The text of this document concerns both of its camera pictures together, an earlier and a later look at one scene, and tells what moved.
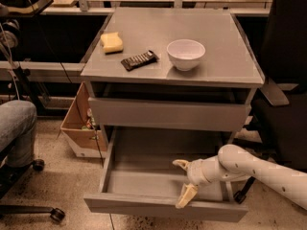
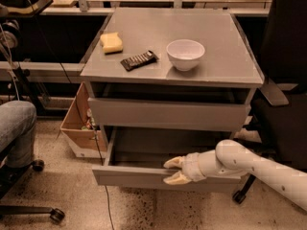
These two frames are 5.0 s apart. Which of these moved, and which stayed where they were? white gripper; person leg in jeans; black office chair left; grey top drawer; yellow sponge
Moved: white gripper
Stayed: person leg in jeans; yellow sponge; black office chair left; grey top drawer
